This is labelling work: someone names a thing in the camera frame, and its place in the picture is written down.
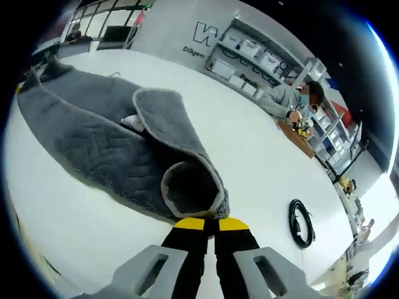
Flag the black stand pole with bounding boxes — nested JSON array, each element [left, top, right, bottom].
[[330, 120, 370, 184]]

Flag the grey quilted towel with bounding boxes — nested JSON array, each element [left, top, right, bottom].
[[16, 57, 231, 224]]

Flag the black monitor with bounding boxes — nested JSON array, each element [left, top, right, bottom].
[[97, 26, 133, 51]]

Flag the wooden tray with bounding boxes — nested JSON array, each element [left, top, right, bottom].
[[276, 119, 315, 160]]

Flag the black coiled cable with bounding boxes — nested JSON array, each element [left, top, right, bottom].
[[287, 198, 317, 250]]

